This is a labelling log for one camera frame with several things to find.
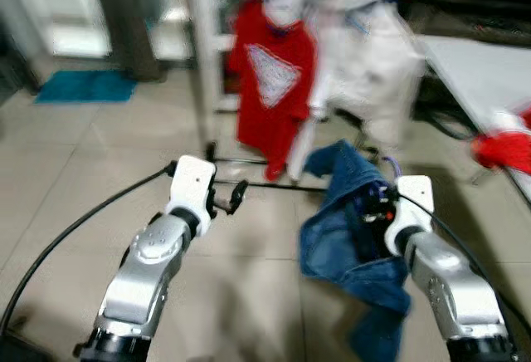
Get blue plastic hanger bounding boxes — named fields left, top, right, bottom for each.
left=342, top=0, right=397, bottom=32

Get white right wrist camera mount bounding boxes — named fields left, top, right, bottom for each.
left=384, top=174, right=436, bottom=257

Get blue denim jeans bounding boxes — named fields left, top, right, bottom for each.
left=299, top=139, right=413, bottom=362

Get large white table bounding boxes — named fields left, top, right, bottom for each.
left=419, top=34, right=531, bottom=207

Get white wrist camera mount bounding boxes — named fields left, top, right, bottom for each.
left=164, top=154, right=218, bottom=238
left=384, top=174, right=436, bottom=257

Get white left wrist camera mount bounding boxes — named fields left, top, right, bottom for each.
left=164, top=154, right=218, bottom=238

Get red knit sweater white stripes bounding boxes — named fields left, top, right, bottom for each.
left=471, top=106, right=531, bottom=177

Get teal floor mat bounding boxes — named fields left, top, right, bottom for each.
left=35, top=69, right=138, bottom=104

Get red printed t-shirt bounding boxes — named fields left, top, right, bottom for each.
left=226, top=0, right=318, bottom=182

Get silver clothes rack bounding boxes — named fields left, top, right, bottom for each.
left=170, top=0, right=441, bottom=195

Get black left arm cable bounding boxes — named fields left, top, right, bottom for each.
left=0, top=163, right=177, bottom=334

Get white hanging garment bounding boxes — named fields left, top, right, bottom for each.
left=286, top=0, right=426, bottom=182

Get glass door aluminium frame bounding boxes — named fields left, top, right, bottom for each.
left=0, top=0, right=113, bottom=60

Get purple plastic hanger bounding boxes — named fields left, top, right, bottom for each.
left=378, top=154, right=407, bottom=201
left=264, top=15, right=293, bottom=39

